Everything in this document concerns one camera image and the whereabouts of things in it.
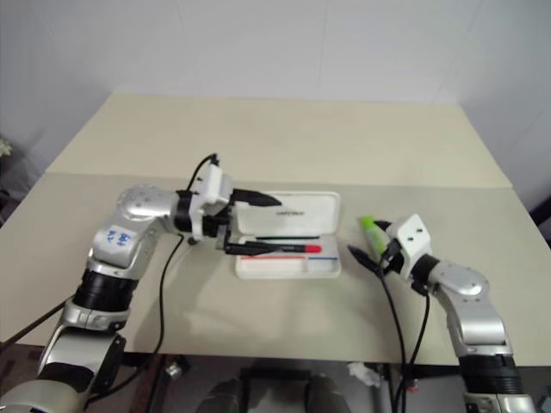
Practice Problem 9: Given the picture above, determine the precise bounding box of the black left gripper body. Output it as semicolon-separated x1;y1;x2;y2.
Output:
201;188;238;253

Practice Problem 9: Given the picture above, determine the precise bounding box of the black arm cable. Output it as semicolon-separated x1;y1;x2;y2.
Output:
122;153;223;369
377;257;432;413

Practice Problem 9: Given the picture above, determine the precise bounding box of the green marker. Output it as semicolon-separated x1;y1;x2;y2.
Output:
359;214;390;256

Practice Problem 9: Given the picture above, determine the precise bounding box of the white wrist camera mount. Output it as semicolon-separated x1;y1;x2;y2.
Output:
188;164;236;243
383;213;433;277

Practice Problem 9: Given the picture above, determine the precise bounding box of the white open pencil case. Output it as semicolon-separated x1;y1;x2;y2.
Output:
233;189;344;281

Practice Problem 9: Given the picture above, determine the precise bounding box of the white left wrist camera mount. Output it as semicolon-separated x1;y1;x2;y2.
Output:
188;164;236;243

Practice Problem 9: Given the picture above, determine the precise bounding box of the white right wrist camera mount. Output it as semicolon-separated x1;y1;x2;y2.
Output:
383;213;433;277

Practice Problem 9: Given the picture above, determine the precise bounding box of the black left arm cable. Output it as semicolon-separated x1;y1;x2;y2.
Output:
122;153;223;369

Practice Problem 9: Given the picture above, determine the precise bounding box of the black marker with red cap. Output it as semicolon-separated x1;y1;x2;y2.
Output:
227;242;323;256

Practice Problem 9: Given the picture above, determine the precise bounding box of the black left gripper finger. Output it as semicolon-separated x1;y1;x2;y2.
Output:
223;241;271;256
233;188;284;209

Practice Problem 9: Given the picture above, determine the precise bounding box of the grey table leg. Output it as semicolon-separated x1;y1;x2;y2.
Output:
369;365;392;413

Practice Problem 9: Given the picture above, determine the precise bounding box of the thin black cable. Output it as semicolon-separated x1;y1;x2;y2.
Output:
0;300;72;345

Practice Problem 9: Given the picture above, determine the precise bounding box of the dark rounded shape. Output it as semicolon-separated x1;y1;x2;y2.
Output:
201;375;243;413
300;373;346;413

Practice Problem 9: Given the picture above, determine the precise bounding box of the dark object beside table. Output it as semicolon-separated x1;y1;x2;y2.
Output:
527;199;551;251

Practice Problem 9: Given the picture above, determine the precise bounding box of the white crumpled paper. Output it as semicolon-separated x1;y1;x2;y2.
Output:
346;361;382;389

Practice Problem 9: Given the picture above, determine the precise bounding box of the dark clutter beside table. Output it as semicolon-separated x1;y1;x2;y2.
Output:
0;134;36;230

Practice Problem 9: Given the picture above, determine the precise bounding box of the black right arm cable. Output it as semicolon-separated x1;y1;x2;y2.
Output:
377;257;432;413

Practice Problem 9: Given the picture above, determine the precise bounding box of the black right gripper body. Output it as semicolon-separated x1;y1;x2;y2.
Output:
378;237;406;277

